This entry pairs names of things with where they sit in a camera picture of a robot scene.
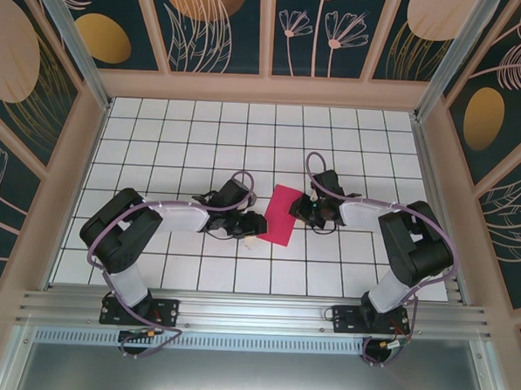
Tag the pink paper sheet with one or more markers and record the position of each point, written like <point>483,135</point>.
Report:
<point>279,218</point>

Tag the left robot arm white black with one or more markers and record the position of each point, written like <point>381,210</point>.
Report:
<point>180,217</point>

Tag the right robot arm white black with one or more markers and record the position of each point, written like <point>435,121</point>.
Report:
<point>360,213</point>

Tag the grey metal sheet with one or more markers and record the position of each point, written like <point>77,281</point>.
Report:
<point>251,378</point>

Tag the long aluminium mounting rail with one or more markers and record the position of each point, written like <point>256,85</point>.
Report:
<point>254,312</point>

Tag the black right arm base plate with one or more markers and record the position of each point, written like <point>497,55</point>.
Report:
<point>346,317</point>

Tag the aluminium side rail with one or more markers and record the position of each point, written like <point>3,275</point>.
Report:
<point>435,204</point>

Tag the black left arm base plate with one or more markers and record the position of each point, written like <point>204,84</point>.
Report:
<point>167,312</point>

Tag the dark floral wall panel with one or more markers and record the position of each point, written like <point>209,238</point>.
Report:
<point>14,60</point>
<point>2,199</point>
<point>502,85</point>
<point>339,33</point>
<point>208,26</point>
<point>512,225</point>
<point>102,38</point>
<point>417,46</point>

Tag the aluminium corner post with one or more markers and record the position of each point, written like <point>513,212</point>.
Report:
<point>76,50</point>
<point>451,52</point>

